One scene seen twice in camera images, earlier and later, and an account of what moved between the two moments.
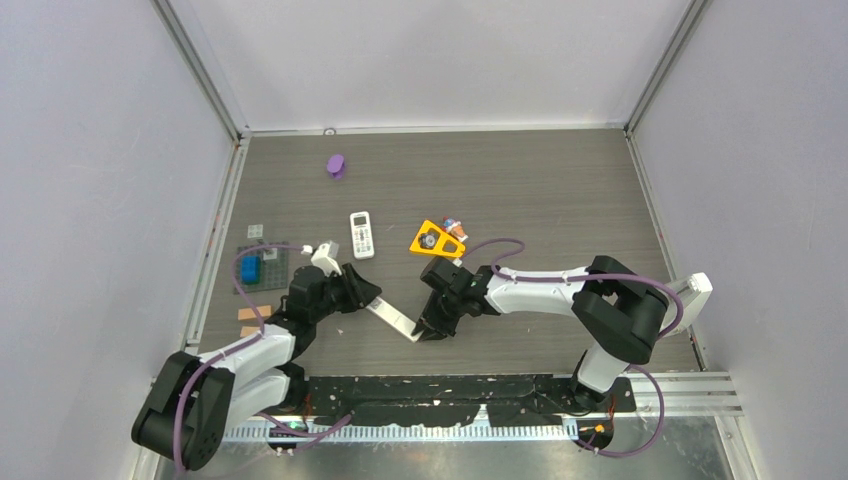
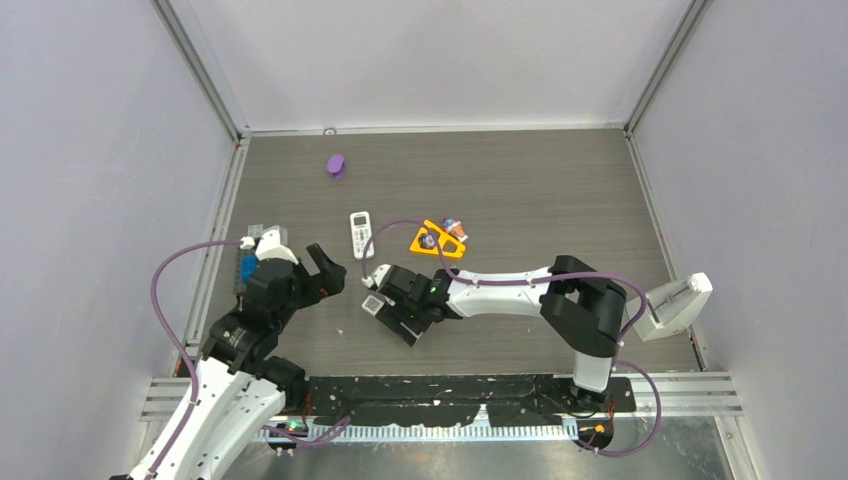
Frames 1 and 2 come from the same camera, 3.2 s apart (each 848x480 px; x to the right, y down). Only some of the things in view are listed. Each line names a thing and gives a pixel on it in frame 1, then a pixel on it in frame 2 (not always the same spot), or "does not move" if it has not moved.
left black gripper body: [341, 293] to [309, 289]
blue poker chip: [428, 240] does not move
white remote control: [362, 236] does not move
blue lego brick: [250, 269] does not move
